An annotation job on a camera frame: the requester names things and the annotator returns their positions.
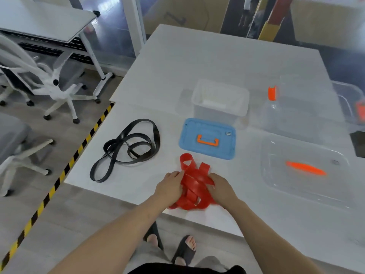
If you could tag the person's right hand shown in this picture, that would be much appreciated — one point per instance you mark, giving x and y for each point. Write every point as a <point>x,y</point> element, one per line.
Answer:
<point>223,192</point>

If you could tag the person's left hand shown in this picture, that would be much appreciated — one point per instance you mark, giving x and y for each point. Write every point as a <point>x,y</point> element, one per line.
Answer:
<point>169,191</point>

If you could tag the small clear plastic box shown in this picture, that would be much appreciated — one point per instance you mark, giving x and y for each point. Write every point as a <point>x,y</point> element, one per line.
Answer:
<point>219,97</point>

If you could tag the large clear plastic box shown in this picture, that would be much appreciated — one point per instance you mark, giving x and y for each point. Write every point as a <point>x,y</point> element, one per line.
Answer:
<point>272,94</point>

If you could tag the person's left forearm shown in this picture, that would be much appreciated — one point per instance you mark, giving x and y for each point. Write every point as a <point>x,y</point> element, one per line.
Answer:
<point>114,242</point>

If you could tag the person's right forearm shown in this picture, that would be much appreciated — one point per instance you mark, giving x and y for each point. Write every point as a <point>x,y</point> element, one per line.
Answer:
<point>271,242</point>

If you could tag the black shirt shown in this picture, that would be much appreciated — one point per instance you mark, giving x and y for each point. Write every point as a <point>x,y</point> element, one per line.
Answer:
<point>185,269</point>

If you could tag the yellow black floor tape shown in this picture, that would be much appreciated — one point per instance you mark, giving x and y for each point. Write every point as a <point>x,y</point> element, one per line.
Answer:
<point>57,182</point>

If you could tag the white mesh office chair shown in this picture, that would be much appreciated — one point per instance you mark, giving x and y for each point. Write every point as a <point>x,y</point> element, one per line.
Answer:
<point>5,95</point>
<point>61,94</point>

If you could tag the red yellow pillar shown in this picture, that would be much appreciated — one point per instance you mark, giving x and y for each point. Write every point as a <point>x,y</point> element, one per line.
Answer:
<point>268,31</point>

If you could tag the grey seat office chair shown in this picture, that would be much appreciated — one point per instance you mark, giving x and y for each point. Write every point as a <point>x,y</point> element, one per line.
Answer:
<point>11,134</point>

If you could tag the white folding desk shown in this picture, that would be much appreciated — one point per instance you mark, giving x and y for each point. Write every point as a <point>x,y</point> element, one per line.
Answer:
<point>42,17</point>

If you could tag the white window frame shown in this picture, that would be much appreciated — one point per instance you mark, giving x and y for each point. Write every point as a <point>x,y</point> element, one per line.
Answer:
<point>132,25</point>

